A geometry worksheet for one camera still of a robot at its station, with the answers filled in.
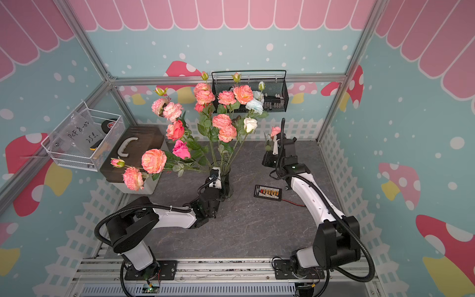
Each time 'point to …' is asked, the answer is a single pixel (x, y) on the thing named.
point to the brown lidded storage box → (138, 138)
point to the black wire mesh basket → (276, 96)
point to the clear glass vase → (227, 189)
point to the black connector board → (268, 193)
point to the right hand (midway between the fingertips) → (265, 154)
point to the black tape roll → (107, 124)
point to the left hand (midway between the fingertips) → (223, 176)
